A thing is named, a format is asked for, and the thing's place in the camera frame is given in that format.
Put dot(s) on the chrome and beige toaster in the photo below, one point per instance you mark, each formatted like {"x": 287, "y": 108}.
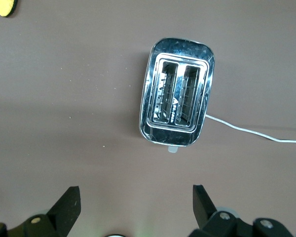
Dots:
{"x": 177, "y": 51}

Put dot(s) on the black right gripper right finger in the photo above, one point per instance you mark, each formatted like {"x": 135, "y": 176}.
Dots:
{"x": 207, "y": 217}

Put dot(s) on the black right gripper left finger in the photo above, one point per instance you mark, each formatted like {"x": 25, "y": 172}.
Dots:
{"x": 64, "y": 212}

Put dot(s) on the yellow quilted oven mitt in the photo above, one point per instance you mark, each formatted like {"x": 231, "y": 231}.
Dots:
{"x": 5, "y": 7}

